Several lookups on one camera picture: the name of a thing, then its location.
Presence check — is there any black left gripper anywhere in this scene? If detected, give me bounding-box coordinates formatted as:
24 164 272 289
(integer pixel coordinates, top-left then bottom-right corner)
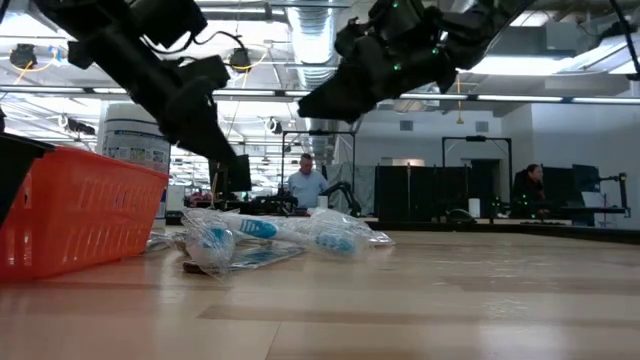
127 64 238 164

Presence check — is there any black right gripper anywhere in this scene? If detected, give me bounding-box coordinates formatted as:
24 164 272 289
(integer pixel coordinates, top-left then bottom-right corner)
299 29 450 124

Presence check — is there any bagged black comb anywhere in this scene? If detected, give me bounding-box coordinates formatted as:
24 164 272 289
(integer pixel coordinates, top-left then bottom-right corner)
182 243 307 275

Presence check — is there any clear bag of cotton pads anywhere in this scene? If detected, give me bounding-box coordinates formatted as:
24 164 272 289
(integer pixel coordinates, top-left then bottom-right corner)
367 228 396 247

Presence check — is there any black background monitor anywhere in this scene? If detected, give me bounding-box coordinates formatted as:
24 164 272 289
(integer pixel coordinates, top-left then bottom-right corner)
214 153 253 195

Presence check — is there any white wipes canister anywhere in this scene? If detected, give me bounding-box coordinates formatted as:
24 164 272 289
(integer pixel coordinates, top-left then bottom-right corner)
97 102 173 232

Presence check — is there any black ceiling-hung device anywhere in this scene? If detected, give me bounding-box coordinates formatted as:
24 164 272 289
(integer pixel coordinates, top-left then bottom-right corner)
9 43 39 70
228 47 254 75

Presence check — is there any person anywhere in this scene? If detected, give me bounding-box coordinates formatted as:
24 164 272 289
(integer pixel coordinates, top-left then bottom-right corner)
509 163 550 220
286 153 330 210

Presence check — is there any crinkled clear packet silver clipper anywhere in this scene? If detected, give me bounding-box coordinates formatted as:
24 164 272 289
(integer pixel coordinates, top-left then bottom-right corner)
145 230 187 253

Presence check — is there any black partition panel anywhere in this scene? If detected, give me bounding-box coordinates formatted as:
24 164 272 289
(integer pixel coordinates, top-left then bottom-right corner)
374 164 501 225

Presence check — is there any orange slotted plastic basket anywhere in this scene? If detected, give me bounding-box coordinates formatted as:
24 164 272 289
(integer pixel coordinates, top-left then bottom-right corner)
0 146 170 281

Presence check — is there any black dome-shaped object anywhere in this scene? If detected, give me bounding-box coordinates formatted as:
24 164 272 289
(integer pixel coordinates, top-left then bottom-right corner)
446 208 479 225

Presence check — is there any long ceiling light strip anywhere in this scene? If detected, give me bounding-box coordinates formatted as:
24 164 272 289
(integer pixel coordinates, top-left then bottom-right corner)
0 85 640 105

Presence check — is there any bright ceiling light panel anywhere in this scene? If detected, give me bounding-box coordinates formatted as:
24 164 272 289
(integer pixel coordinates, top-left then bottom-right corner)
467 53 576 76

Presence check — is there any black plastic bin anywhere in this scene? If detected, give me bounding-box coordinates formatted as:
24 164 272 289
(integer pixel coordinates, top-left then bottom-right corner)
0 133 55 229

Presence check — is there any black background workstation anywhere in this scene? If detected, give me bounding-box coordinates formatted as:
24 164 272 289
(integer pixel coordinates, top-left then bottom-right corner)
512 164 601 221

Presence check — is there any thin black station frame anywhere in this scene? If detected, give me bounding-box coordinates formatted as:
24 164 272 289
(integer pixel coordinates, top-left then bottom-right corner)
280 130 358 211
441 135 514 221

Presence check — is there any silver ceiling air duct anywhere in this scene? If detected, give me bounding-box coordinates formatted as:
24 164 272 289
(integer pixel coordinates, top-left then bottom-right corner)
283 0 344 151

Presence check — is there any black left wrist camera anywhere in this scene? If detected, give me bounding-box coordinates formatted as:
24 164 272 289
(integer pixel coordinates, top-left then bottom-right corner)
174 54 232 92

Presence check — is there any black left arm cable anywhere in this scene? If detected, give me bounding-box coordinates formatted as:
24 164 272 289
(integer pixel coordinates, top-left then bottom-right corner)
189 29 249 64

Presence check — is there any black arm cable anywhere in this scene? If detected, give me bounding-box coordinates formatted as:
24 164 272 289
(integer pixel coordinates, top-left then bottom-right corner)
607 0 640 81
189 29 249 64

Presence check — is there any yellow hanging cord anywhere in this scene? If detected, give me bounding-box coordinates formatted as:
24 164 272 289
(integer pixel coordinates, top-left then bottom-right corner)
454 74 465 126

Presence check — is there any black aluminium table frame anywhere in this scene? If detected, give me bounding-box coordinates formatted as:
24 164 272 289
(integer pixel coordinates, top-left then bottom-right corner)
369 218 640 246

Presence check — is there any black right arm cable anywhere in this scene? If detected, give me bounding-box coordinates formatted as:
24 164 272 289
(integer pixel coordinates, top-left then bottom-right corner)
607 0 640 81

